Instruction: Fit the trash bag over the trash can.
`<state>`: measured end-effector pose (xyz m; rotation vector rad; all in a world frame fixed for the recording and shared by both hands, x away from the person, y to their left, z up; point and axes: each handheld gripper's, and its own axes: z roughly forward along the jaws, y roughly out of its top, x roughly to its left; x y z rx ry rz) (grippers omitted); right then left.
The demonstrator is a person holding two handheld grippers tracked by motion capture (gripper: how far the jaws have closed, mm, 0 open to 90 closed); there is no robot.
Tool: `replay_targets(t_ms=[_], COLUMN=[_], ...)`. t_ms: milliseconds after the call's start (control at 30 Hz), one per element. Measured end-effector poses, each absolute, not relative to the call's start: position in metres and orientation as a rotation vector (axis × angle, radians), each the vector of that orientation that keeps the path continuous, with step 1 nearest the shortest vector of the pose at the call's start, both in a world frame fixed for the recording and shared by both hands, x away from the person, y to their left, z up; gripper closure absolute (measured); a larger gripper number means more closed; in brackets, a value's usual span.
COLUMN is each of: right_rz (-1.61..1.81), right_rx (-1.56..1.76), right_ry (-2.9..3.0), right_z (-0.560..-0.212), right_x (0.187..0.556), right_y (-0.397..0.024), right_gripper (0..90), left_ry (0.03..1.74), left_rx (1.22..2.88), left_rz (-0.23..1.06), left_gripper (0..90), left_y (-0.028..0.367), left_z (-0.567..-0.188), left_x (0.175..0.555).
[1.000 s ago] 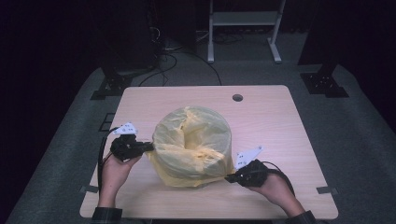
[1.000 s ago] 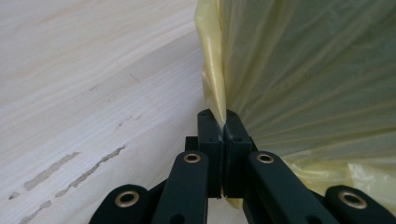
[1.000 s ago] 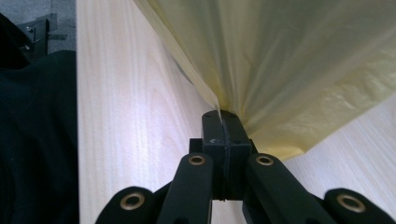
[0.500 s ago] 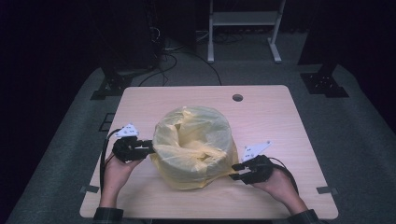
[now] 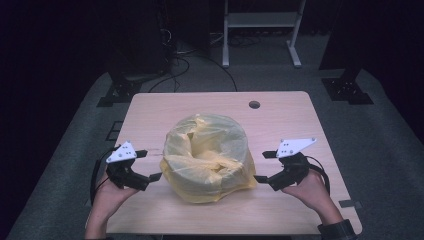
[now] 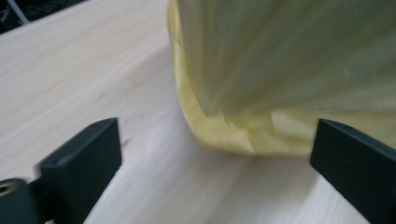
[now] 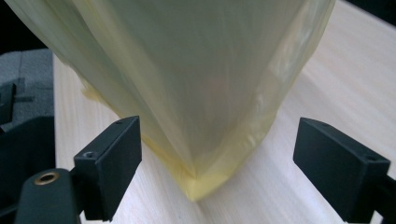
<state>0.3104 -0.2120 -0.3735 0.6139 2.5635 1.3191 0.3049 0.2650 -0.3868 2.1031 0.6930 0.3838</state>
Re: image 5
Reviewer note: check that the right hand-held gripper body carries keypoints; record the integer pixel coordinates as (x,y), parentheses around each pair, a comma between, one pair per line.
(293,170)

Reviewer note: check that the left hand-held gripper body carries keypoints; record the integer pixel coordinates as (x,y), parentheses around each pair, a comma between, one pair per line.
(125,175)

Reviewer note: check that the yellow plastic garbage bag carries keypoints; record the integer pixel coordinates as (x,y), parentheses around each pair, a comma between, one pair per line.
(206,160)

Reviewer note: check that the person's left hand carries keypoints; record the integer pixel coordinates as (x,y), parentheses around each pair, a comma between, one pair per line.
(110,198)

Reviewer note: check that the person's right hand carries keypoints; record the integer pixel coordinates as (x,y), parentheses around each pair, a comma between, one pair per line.
(313,195)

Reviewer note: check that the black stand base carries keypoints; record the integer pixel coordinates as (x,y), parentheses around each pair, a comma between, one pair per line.
(346,90)
(120,91)

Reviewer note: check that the dark equipment cabinet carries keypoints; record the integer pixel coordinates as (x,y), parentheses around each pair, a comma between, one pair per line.
(140,40)

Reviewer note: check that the grey table edge bracket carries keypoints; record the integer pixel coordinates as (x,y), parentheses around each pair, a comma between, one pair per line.
(350,204)

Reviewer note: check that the white metal stand frame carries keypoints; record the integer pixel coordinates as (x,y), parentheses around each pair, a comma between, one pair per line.
(261,18)

